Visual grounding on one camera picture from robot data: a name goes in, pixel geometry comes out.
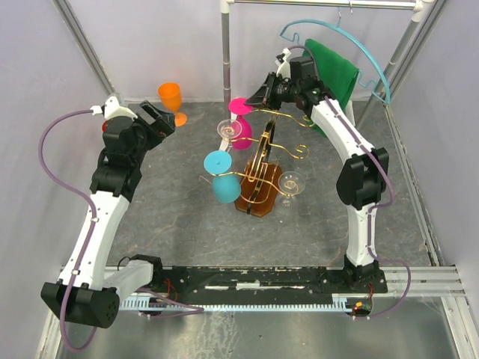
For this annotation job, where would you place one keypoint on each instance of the green cloth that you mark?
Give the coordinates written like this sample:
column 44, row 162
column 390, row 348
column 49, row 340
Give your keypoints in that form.
column 337, row 73

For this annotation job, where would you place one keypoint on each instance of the light blue cable duct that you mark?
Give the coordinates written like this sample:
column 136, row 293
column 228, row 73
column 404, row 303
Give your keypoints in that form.
column 148, row 303

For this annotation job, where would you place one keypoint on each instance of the gold wire glass rack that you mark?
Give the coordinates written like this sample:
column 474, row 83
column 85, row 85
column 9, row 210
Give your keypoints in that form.
column 259, row 179

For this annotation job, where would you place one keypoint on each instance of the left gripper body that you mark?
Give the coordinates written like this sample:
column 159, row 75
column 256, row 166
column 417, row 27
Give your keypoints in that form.
column 151, row 137

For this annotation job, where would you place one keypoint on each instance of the pink wine glass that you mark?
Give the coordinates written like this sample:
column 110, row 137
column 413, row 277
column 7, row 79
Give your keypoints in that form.
column 238, row 107

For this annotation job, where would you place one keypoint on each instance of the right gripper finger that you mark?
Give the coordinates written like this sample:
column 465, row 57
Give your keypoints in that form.
column 258, row 98
column 270, row 82

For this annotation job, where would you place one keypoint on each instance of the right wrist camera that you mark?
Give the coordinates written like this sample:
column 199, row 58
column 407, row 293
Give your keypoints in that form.
column 282, row 62

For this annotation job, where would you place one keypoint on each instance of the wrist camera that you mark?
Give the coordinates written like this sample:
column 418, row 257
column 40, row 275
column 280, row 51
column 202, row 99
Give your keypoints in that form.
column 282, row 62
column 113, row 107

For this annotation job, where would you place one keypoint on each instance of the clear wine glass rear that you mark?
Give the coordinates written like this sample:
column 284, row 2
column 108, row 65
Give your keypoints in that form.
column 228, row 130

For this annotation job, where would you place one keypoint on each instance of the clear wine glass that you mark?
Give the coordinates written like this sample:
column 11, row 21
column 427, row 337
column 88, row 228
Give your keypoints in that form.
column 228, row 130
column 290, row 184

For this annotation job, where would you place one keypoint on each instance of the light blue clothes hanger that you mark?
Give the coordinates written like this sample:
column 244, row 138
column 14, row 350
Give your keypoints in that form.
column 295, row 39

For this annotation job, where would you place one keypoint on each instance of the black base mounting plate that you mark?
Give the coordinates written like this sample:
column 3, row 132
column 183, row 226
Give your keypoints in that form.
column 201, row 285

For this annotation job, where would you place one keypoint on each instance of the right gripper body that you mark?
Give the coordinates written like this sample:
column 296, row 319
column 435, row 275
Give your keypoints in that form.
column 282, row 92

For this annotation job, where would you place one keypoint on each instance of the orange wine glass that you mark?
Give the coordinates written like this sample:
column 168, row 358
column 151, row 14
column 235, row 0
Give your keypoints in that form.
column 170, row 96

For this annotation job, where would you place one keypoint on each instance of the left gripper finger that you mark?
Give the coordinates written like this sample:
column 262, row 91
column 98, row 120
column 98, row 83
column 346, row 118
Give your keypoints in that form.
column 164, row 123
column 151, row 110

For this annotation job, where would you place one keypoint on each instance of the blue wine glass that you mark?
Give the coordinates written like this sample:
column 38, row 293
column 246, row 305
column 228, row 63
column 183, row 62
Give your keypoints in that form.
column 226, row 186

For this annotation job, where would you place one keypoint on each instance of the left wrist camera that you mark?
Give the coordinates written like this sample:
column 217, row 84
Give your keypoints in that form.
column 113, row 107

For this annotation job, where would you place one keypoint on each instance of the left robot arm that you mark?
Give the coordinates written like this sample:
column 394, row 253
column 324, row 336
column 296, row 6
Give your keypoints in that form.
column 82, row 294

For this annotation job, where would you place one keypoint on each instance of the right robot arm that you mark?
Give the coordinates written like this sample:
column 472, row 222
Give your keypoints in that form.
column 363, row 177

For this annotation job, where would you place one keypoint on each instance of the silver clothes rail stand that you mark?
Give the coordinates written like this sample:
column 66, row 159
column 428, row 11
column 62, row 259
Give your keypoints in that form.
column 419, row 11

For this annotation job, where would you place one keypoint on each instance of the clear wine glass front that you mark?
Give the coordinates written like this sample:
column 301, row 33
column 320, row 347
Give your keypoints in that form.
column 290, row 184

